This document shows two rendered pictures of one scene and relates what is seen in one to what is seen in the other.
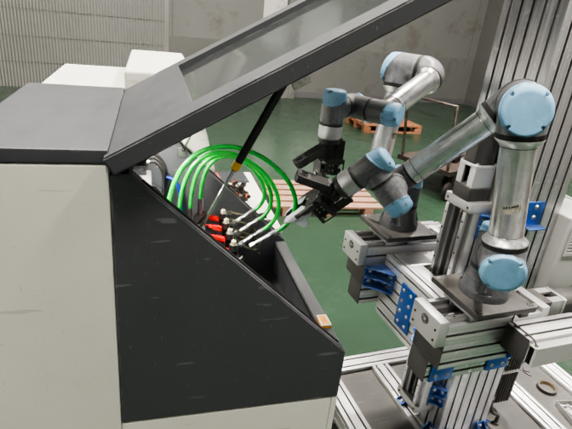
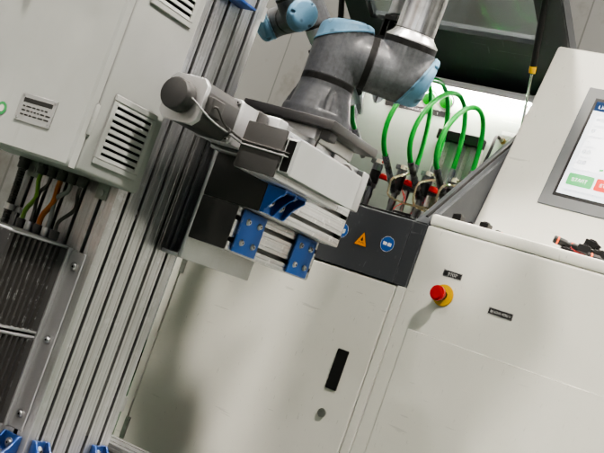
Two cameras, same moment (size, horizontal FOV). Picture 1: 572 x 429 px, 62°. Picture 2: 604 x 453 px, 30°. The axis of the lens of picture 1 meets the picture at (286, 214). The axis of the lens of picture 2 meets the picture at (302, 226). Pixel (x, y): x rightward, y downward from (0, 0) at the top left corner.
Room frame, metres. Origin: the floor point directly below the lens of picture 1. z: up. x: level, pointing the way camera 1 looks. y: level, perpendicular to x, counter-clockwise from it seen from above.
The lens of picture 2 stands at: (3.64, -1.88, 0.69)
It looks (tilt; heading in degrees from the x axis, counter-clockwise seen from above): 3 degrees up; 142
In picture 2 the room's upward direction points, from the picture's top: 20 degrees clockwise
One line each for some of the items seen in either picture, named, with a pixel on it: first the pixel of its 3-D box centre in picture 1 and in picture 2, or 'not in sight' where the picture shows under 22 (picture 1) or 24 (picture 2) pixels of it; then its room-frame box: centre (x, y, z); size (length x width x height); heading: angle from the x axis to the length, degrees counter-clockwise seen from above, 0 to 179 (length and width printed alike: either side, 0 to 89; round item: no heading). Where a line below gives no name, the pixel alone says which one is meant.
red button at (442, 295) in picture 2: not in sight; (439, 293); (1.81, 0.02, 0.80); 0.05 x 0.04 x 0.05; 17
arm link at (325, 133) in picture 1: (329, 131); (404, 13); (1.51, -0.11, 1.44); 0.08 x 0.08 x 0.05
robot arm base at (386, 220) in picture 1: (400, 213); (321, 102); (1.75, -0.45, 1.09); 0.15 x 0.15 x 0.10
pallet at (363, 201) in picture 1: (318, 197); not in sight; (4.56, -0.32, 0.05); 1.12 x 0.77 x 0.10; 106
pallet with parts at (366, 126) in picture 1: (383, 118); not in sight; (8.58, -1.56, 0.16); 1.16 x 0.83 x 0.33; 112
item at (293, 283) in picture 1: (299, 303); (306, 222); (1.37, -0.08, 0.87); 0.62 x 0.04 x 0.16; 17
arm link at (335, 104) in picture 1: (334, 107); not in sight; (1.51, -0.11, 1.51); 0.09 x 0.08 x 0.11; 145
